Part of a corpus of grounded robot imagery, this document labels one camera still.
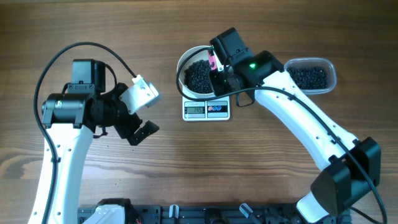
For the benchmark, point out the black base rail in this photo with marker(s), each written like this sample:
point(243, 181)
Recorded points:
point(278, 213)

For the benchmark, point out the black beans pile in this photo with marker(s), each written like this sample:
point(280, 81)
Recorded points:
point(309, 78)

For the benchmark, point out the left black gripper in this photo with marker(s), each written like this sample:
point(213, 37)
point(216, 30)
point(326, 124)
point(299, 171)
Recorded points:
point(125, 131)

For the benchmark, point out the white bowl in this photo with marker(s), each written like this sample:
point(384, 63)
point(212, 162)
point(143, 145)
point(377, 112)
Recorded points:
point(192, 55)

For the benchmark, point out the clear plastic container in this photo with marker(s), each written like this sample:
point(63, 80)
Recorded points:
point(316, 62)

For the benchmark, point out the black beans in bowl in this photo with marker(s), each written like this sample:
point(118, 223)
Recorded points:
point(197, 77)

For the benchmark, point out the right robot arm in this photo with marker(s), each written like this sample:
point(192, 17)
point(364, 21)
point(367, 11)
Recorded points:
point(349, 168)

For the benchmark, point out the white digital kitchen scale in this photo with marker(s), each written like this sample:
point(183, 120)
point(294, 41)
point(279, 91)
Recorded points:
point(214, 110)

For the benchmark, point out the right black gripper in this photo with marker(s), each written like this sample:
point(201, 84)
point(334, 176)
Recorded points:
point(217, 88)

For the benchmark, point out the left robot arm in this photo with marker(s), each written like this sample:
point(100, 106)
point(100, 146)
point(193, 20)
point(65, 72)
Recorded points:
point(70, 119)

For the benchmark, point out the pink scoop blue handle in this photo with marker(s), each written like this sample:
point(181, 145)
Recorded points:
point(215, 63)

